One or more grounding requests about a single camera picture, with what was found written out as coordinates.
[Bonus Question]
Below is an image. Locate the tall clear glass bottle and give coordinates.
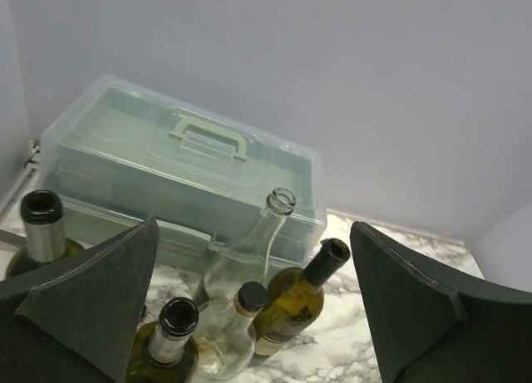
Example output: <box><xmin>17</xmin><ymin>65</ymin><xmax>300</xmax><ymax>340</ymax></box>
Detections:
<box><xmin>193</xmin><ymin>188</ymin><xmax>296</xmax><ymax>314</ymax></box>

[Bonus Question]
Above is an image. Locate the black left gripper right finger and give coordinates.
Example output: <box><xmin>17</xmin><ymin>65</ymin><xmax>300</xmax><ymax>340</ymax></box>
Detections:
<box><xmin>350</xmin><ymin>222</ymin><xmax>531</xmax><ymax>382</ymax></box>

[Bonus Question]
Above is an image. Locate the green wine bottle silver neck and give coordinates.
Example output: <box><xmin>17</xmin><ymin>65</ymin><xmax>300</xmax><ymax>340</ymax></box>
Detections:
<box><xmin>5</xmin><ymin>189</ymin><xmax>84</xmax><ymax>278</ymax></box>

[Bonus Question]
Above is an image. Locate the small clear black-capped bottle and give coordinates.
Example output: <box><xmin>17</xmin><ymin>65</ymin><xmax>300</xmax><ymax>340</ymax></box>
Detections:
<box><xmin>195</xmin><ymin>281</ymin><xmax>268</xmax><ymax>381</ymax></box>

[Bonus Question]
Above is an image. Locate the translucent green storage box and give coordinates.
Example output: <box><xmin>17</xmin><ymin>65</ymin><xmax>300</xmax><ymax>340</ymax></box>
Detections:
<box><xmin>39</xmin><ymin>76</ymin><xmax>327</xmax><ymax>272</ymax></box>

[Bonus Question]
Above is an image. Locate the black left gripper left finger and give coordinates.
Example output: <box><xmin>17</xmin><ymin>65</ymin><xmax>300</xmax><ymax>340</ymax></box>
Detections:
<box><xmin>1</xmin><ymin>217</ymin><xmax>160</xmax><ymax>382</ymax></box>

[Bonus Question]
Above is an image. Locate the green wine bottle tan label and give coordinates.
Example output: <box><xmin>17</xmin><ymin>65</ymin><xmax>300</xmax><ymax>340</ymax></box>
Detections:
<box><xmin>124</xmin><ymin>297</ymin><xmax>199</xmax><ymax>382</ymax></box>

